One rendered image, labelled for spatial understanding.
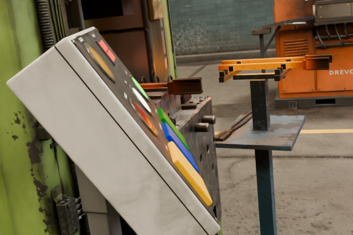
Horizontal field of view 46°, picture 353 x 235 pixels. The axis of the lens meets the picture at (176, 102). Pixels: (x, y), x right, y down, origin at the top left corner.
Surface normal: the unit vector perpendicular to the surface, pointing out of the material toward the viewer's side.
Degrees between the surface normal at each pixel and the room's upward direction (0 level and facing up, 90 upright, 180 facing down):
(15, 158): 90
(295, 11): 90
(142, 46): 90
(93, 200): 89
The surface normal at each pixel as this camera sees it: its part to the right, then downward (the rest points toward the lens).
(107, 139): 0.11, 0.22
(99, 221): -0.32, 0.25
